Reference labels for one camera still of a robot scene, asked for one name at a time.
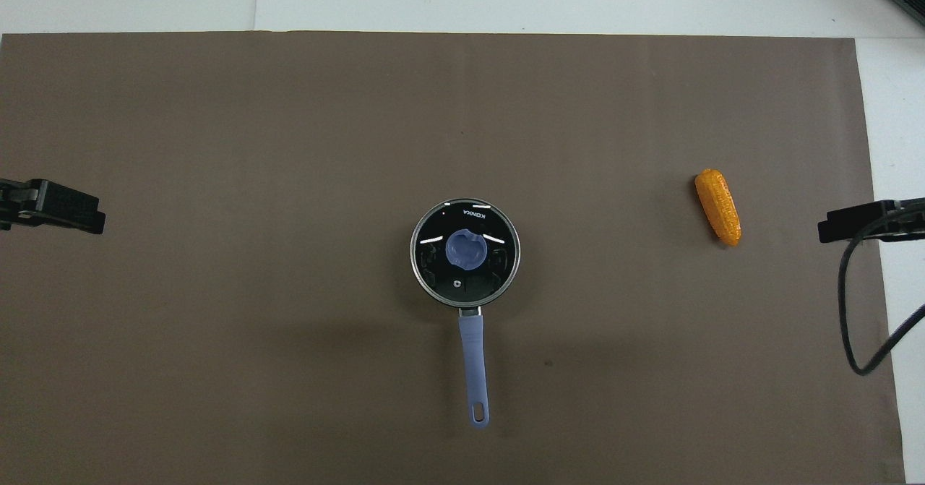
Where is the brown table mat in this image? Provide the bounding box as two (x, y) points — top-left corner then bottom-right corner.
(0, 31), (908, 485)

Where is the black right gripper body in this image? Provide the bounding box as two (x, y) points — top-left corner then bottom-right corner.
(817, 197), (925, 244)

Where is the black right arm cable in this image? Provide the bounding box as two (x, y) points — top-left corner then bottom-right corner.
(838, 207), (925, 377)

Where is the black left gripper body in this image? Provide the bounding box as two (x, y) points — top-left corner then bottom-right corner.
(0, 179), (107, 236)

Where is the glass lid with blue knob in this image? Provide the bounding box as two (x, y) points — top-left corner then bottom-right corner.
(412, 199), (520, 306)

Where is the dark blue saucepan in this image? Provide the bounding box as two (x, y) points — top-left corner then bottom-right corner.
(410, 198), (522, 429)

